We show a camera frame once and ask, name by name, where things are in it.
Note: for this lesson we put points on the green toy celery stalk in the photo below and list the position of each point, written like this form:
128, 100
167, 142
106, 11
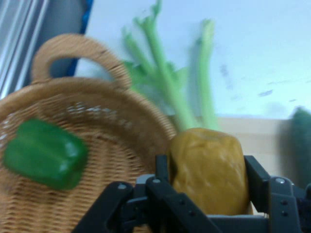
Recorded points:
167, 82

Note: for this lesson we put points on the green toy bell pepper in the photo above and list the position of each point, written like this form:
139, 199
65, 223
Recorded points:
46, 155

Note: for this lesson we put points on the yellow-brown toy vegetable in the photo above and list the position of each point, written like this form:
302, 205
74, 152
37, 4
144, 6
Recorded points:
209, 167

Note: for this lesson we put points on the dark green toy cucumber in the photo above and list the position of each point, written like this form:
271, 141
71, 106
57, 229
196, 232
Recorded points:
300, 140

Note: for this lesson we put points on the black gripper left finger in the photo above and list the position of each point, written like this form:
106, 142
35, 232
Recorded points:
170, 201

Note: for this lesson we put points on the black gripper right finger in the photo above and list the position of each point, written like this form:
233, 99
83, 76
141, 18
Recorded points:
281, 201

